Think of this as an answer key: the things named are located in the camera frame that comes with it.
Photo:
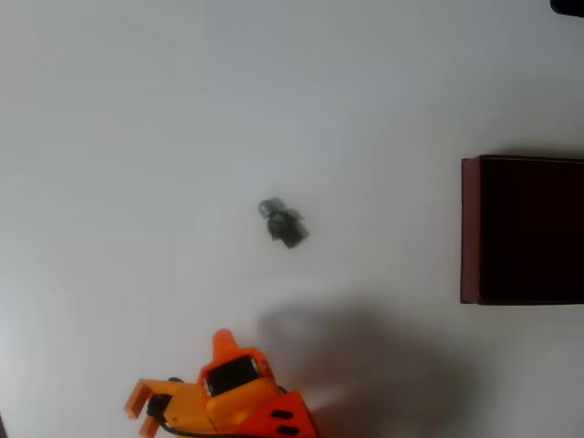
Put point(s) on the small grey metal object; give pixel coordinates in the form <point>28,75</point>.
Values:
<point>285,226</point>

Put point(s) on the light orange gripper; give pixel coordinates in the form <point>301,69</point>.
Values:
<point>229,377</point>

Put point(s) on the dark maroon box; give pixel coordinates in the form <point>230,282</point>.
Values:
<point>524,232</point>

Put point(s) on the black object at picture corner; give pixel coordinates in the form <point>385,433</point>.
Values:
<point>568,7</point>

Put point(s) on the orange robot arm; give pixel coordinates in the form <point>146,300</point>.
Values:
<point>292,410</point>

